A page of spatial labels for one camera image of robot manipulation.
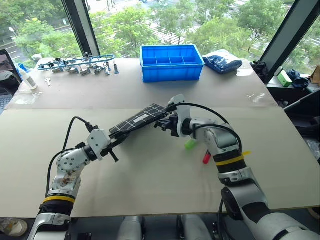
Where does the silver rounded robot leg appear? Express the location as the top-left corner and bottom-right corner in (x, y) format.
(180, 214), (214, 240)
(116, 215), (145, 240)

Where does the black crumpled cloth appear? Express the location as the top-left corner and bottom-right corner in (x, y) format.
(249, 60), (270, 83)

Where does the blue divided plastic bin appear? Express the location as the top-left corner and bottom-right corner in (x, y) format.
(139, 44), (206, 83)

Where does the blue fabric in plastic bag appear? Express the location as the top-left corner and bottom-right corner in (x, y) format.
(201, 50), (244, 74)

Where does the dark blue crumpled cloth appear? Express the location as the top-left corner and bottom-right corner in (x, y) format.
(286, 69), (311, 90)

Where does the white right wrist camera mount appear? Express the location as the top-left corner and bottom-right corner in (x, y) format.
(167, 93), (193, 138)

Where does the black laptop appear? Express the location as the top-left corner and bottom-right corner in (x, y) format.
(0, 49), (23, 111)

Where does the red marker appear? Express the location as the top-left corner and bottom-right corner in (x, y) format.
(202, 149), (212, 165)

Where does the dark window frame post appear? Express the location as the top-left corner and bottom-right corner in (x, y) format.
(258, 0), (320, 85)
(60, 0), (101, 59)

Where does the black chair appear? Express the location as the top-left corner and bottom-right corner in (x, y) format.
(283, 88), (320, 137)

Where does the yellow cable tie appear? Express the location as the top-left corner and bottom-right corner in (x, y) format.
(234, 149), (252, 160)

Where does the black grid pencil pouch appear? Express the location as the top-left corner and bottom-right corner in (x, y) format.
(108, 102), (168, 135)

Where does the green box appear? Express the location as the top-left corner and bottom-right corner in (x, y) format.
(276, 69), (294, 88)

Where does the white squeeze bottle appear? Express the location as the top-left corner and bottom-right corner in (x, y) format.
(18, 64), (39, 91)

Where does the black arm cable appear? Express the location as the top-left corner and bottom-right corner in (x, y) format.
(165, 102), (243, 161)
(45, 116), (94, 195)

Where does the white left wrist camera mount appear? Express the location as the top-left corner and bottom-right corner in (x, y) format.
(86, 128), (112, 161)

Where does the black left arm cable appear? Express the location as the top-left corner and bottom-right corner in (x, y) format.
(45, 116), (94, 195)

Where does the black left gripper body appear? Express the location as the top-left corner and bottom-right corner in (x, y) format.
(101, 135), (118, 158)

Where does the brown cardboard piece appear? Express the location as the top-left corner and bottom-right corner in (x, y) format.
(306, 64), (320, 86)

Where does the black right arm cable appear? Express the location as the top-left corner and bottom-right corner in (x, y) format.
(165, 102), (243, 161)

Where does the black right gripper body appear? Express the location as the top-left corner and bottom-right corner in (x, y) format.
(161, 112), (179, 138)

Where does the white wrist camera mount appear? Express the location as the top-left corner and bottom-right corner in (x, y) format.
(167, 93), (193, 138)
(86, 128), (112, 161)

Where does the clear plastic tape piece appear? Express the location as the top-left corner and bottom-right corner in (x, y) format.
(12, 90), (44, 106)

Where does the blue clip drying hanger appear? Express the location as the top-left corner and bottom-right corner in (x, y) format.
(36, 51), (120, 77)

